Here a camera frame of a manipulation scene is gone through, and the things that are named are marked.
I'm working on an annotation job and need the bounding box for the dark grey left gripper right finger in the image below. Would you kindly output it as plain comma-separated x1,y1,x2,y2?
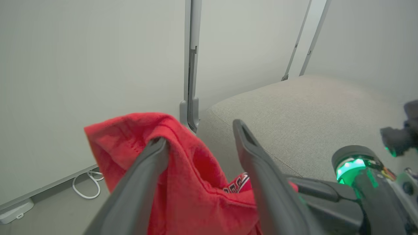
232,119,324,235

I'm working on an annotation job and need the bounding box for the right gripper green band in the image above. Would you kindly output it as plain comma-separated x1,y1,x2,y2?
287,145,418,235

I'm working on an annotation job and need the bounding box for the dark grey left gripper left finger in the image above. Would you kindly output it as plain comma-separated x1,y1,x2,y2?
83,137,169,235

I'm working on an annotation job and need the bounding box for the red and white jersey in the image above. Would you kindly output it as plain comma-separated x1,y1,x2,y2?
84,112,299,235

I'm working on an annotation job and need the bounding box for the grey fabric sofa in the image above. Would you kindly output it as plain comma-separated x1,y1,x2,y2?
196,74,418,188

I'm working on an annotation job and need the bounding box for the white power adapter box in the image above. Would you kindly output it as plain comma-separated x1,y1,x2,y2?
0,198,35,225

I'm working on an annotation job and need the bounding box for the white looped power cable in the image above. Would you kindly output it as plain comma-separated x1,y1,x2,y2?
72,170,105,200

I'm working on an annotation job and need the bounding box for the white partition panel grey frame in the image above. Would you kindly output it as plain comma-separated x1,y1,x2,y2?
0,0,191,212
299,0,418,105
188,0,311,133

